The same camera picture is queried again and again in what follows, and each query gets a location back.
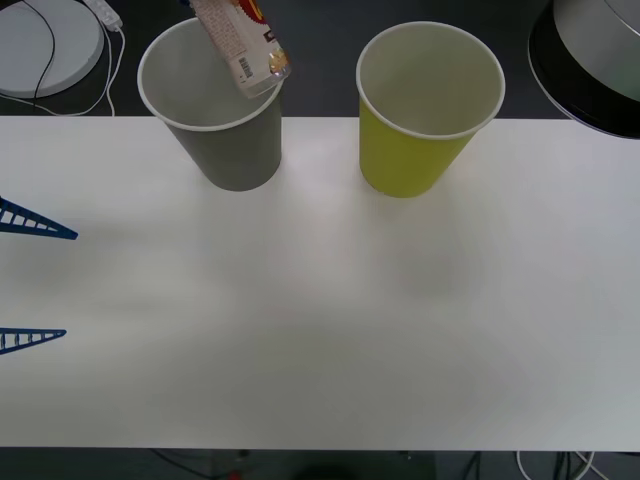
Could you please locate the grey plastic waste bin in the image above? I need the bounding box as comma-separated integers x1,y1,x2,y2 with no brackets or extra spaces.
136,14,286,193

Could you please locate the white power strip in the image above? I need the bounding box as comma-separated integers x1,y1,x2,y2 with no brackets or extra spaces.
82,0,124,32

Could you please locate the yellow-green plastic waste bin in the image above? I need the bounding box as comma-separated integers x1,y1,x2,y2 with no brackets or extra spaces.
354,20,506,199

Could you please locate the white round floor disc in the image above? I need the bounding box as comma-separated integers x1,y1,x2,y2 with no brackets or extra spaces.
0,0,107,100

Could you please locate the clear bottle with red cap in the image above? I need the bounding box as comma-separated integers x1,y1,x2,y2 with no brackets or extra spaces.
187,0,292,101

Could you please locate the white cable under table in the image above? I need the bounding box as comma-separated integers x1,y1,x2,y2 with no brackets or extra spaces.
516,449,604,480

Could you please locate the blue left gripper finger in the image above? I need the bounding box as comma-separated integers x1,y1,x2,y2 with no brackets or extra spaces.
0,328,67,356
0,197,79,241

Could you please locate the white power strip cable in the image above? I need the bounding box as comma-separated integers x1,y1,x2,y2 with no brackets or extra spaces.
0,28,127,119

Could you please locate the thin black cable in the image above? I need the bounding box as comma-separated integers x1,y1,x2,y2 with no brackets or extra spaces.
19,0,57,100

